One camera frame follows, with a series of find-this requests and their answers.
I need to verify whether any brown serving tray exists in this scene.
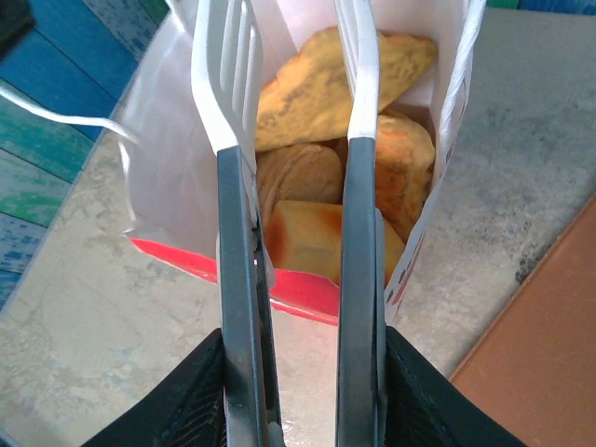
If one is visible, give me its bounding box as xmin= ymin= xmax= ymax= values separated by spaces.
xmin=449 ymin=193 xmax=596 ymax=447

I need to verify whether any square loaf fake bread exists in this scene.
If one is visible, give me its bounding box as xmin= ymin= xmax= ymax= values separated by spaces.
xmin=263 ymin=199 xmax=406 ymax=285

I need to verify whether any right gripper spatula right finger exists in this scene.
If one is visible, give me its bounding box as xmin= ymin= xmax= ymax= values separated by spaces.
xmin=333 ymin=0 xmax=390 ymax=447

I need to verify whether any yellow fake bread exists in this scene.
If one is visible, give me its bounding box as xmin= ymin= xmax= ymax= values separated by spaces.
xmin=254 ymin=26 xmax=439 ymax=154

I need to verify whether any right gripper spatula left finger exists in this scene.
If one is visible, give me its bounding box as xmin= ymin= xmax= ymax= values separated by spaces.
xmin=191 ymin=0 xmax=286 ymax=447

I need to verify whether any ribbed spiral fake bread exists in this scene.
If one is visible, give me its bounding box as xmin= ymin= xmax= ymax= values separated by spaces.
xmin=255 ymin=142 xmax=345 ymax=220

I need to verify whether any red and white paper bag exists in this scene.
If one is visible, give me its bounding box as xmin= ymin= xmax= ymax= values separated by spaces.
xmin=0 ymin=0 xmax=488 ymax=327

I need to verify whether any striped croissant fake bread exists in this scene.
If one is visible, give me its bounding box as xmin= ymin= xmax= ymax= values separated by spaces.
xmin=374 ymin=109 xmax=437 ymax=243

